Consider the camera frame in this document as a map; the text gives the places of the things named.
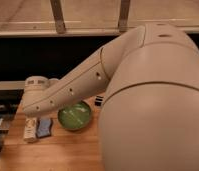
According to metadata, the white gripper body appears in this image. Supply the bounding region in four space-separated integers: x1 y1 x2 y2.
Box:
22 76 50 117

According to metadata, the white bottle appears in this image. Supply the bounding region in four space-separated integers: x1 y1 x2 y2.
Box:
23 117 37 143

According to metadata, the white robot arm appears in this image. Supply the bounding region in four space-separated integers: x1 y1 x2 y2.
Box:
23 23 199 171

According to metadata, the green ceramic bowl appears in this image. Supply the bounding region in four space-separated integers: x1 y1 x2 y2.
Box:
58 101 92 131

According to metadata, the blue sponge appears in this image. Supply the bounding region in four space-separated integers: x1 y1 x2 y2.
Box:
37 118 53 138

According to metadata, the metal railing bar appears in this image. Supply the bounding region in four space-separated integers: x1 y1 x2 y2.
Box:
0 26 199 38

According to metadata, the black striped box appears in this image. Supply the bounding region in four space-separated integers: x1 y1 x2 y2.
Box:
94 96 103 106

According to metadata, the left metal post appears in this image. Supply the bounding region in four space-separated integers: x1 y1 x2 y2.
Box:
50 0 66 34

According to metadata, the metal post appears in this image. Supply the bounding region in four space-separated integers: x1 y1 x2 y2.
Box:
118 0 131 32
50 0 66 34

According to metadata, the right metal post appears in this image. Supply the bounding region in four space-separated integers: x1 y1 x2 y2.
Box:
118 0 131 32

